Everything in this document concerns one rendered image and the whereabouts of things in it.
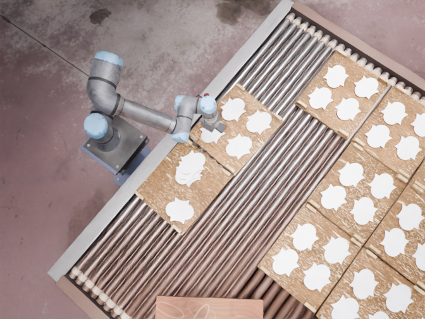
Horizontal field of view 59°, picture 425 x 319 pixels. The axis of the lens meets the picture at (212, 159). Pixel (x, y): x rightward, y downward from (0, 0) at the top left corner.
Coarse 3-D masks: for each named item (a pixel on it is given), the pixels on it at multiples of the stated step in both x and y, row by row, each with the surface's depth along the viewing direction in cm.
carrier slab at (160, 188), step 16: (176, 160) 206; (208, 160) 205; (160, 176) 204; (208, 176) 203; (224, 176) 202; (144, 192) 202; (160, 192) 202; (176, 192) 202; (192, 192) 201; (208, 192) 201; (160, 208) 200; (176, 224) 197
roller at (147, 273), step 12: (324, 48) 222; (312, 72) 217; (300, 84) 215; (288, 96) 214; (276, 108) 213; (168, 252) 196; (156, 264) 194; (144, 276) 193; (132, 288) 192; (120, 312) 190
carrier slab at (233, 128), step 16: (224, 96) 214; (240, 96) 214; (272, 112) 210; (240, 128) 209; (272, 128) 208; (208, 144) 207; (224, 144) 207; (256, 144) 206; (224, 160) 205; (240, 160) 204
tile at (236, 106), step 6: (228, 102) 212; (234, 102) 212; (240, 102) 212; (222, 108) 211; (228, 108) 211; (234, 108) 211; (240, 108) 211; (222, 114) 210; (228, 114) 210; (234, 114) 210; (240, 114) 210; (228, 120) 209
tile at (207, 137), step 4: (200, 128) 209; (204, 128) 209; (204, 132) 208; (208, 132) 208; (212, 132) 208; (216, 132) 208; (224, 132) 208; (204, 136) 208; (208, 136) 207; (212, 136) 207; (216, 136) 207; (220, 136) 207; (204, 140) 207; (208, 140) 207; (212, 140) 207; (216, 140) 207
